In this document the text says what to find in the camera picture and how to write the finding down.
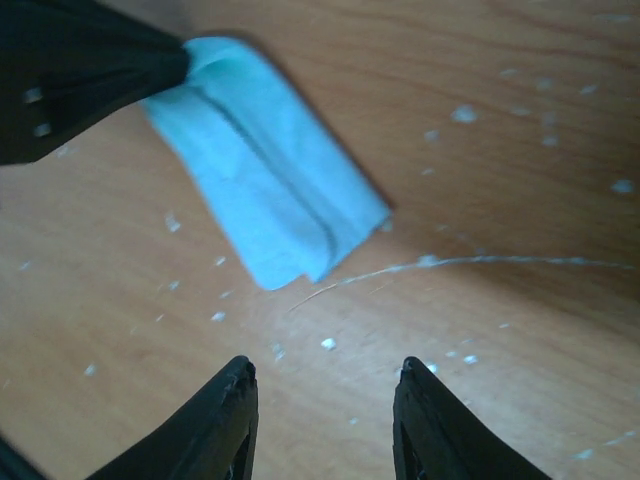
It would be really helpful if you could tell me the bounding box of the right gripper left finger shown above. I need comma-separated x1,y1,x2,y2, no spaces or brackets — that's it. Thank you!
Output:
90,356,259,479

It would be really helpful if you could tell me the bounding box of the blue cleaning cloth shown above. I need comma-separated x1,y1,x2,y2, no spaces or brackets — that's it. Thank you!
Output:
143,36,391,290

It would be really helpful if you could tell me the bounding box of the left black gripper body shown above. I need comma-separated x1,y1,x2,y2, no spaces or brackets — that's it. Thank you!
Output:
1,1,100,166

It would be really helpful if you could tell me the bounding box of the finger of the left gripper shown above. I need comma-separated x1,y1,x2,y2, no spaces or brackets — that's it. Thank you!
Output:
49,1,190,130

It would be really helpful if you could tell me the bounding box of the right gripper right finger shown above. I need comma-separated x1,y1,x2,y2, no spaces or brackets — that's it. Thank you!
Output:
393,356,549,480

